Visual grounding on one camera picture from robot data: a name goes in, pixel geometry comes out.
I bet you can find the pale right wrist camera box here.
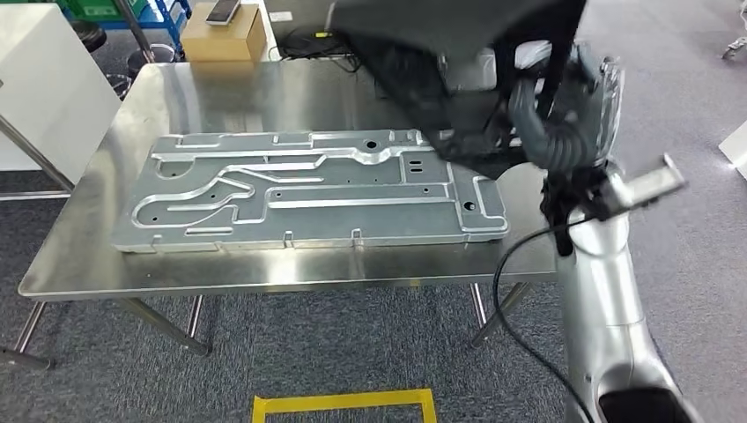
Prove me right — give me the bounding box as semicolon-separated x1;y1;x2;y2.
603;153;689;206

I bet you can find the steel workbench table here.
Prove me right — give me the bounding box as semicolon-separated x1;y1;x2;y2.
17;58;561;357

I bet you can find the smartphone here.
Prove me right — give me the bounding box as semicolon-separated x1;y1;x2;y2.
205;0;242;26

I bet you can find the white cabinet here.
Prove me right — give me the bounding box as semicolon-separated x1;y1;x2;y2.
717;119;747;181
0;3;122;174

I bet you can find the brown cardboard box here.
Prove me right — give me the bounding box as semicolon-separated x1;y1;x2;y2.
179;3;268;64

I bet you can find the chrome stanchion post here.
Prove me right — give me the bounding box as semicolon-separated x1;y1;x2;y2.
114;0;177;78

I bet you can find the dark device with yellow label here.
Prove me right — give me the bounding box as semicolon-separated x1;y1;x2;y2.
265;0;351;60

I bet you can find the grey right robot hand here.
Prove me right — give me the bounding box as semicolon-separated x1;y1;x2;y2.
516;39;626;160

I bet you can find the blue metal shelf rack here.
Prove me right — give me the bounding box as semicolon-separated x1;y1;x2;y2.
58;0;194;37

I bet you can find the green plastic crate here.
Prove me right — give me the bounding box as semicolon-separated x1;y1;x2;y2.
61;0;147;19

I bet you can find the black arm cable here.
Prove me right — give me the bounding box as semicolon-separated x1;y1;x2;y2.
492;216;596;423

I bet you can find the black plastic frame part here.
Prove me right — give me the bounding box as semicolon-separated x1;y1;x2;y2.
325;0;589;176

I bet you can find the stamped grey metal panel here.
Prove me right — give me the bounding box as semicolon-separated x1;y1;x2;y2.
110;129;510;255

